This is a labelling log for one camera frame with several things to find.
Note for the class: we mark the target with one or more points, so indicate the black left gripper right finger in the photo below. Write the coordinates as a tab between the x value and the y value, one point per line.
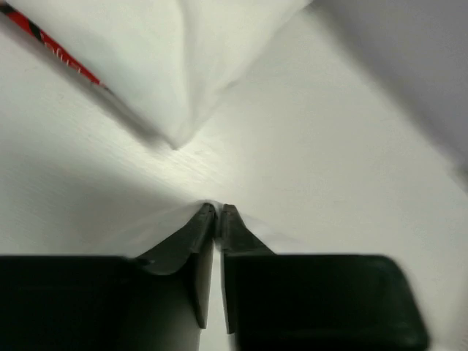
313	301

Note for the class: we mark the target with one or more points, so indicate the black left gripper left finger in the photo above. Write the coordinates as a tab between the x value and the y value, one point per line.
157	300

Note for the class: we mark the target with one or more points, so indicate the white printed t-shirt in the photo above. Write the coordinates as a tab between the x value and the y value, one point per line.
312	145

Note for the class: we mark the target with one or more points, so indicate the red patterned folded t-shirt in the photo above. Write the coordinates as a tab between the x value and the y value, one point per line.
48	42

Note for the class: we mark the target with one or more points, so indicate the white folded t-shirt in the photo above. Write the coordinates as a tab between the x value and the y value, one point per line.
167	64

